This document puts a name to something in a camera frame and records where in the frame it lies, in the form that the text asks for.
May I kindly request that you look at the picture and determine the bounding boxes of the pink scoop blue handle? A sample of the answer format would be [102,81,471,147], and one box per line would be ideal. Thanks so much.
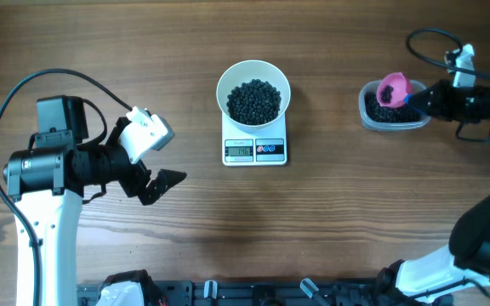
[376,72,413,109]

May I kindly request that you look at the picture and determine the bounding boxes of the black beans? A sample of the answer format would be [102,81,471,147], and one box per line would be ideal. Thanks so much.
[226,79,282,126]

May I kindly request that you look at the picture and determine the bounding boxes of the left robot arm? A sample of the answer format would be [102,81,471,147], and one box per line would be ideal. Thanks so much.
[3,95,186,305]

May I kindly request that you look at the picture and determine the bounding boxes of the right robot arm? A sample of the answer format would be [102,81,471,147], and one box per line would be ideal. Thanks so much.
[372,73,490,305]

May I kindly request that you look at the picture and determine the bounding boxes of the white digital kitchen scale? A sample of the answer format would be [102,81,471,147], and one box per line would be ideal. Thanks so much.
[222,114,288,167]

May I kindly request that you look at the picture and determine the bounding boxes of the white bowl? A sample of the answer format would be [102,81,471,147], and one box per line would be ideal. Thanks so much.
[216,59,292,133]

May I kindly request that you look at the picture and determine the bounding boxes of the clear plastic container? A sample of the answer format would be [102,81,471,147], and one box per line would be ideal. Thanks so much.
[358,80,430,132]

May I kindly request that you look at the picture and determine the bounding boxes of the black left camera cable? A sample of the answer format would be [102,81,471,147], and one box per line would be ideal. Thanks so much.
[0,67,134,306]

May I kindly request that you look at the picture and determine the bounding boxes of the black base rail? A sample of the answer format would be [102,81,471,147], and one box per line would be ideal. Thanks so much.
[77,269,454,306]

